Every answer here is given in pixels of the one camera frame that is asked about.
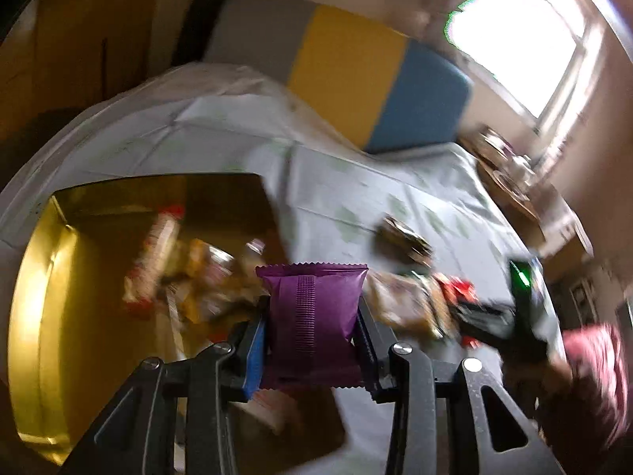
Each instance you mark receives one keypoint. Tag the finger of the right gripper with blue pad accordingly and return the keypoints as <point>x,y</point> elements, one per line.
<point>488,322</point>

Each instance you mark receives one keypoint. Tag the purple snack packet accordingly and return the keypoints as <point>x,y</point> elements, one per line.
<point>312,314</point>

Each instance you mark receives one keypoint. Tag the large red snack packet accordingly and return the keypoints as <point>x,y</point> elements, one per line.
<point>456,292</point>

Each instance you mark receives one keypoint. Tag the clear orange snack bag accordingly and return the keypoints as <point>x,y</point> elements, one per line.
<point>211,283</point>

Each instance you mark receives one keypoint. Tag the round cake snack packet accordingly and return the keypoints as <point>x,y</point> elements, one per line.
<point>402,303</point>

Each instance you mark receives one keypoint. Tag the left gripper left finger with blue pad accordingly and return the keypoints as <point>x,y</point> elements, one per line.
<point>250,351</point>

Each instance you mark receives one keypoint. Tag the window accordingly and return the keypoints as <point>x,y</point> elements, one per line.
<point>540,54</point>

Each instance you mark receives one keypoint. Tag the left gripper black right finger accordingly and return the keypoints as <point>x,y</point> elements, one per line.
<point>371,344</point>

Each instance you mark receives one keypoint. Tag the white green patterned tablecloth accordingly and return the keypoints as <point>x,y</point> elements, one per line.
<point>328,199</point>

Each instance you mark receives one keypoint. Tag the dark gold foil snack packet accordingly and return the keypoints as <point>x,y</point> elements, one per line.
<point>405,240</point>

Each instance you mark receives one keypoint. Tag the white red Kiss packet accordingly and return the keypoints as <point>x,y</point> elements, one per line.
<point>142,281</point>

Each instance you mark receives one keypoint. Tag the pink sleeve forearm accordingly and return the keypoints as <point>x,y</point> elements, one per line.
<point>585,414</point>

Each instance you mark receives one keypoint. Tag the wooden side table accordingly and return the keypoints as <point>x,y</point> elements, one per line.
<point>536,210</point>

